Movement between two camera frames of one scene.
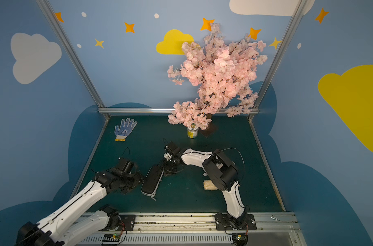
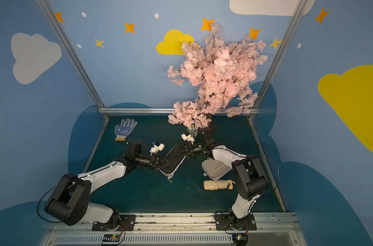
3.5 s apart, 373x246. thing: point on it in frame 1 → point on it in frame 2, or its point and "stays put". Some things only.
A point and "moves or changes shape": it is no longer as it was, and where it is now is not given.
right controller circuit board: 240,239 stays put
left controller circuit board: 115,237 stays put
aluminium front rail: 193,229 stays put
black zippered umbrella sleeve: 151,181 moves or changes shape
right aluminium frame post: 292,26 stays put
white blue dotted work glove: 126,126 stays put
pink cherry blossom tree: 224,73 stays put
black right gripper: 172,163 → 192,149
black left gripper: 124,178 → 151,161
